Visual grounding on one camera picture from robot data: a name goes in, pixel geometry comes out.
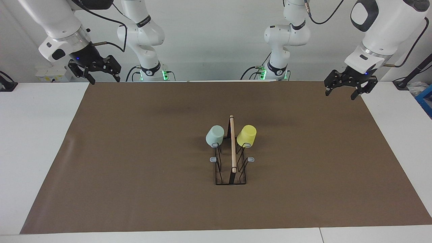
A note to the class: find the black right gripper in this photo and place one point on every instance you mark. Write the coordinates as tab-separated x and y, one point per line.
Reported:
87	57

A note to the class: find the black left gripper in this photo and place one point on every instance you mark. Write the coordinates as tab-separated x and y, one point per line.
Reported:
354	77

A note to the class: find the yellow plastic cup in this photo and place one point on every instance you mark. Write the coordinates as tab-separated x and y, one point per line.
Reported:
246	135

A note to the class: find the green plastic cup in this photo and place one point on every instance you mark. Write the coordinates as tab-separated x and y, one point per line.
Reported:
215	135

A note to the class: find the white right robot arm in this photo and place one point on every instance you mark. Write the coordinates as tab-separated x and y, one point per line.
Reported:
57	20

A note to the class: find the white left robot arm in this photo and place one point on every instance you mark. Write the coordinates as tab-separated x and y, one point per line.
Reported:
388	30

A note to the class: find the white power strip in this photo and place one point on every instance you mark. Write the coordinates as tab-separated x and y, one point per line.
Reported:
54	73

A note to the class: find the black stand pole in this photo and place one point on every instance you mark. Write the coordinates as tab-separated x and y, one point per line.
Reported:
401	83

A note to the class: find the clear plastic bag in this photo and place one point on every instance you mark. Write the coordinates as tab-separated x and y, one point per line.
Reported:
416	88

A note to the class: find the blue box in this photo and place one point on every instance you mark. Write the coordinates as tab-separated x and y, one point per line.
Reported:
427	101

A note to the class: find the brown table mat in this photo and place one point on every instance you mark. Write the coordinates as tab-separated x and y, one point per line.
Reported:
303	189

